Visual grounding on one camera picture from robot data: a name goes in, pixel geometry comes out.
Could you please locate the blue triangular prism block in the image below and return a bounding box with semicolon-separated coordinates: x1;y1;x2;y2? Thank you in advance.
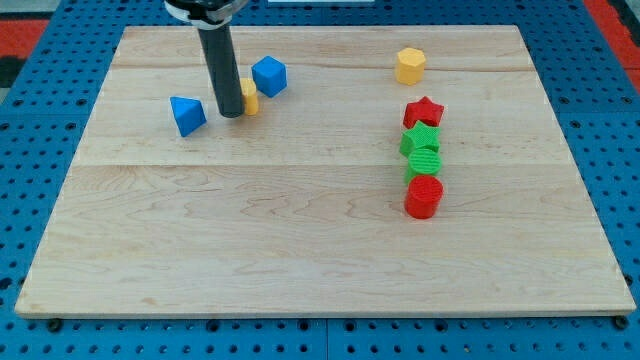
169;96;207;137

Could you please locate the yellow hexagon block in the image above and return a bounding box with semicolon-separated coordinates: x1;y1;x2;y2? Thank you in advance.
394;47;426;85

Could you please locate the light wooden board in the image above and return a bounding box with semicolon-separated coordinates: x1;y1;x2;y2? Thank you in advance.
15;25;636;319

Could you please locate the red cylinder block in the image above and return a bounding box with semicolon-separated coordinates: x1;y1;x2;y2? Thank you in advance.
404;175;444;219

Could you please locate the green cylinder block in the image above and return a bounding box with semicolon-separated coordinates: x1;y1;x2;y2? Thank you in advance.
404;148;442;185

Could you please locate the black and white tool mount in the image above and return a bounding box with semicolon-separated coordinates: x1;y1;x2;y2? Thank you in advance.
164;0;248;30

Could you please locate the blue cube block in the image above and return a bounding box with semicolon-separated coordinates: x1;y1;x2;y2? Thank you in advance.
251;56;288;98

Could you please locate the green star block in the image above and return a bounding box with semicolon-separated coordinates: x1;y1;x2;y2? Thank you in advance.
399;122;440;157

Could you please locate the red star block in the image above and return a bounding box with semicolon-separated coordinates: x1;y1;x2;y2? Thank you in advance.
403;96;445;129

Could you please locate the yellow cylinder block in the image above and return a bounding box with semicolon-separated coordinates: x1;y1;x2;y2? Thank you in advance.
240;78;259;115

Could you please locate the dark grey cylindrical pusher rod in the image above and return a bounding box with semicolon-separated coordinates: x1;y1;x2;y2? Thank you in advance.
198;24;245;118

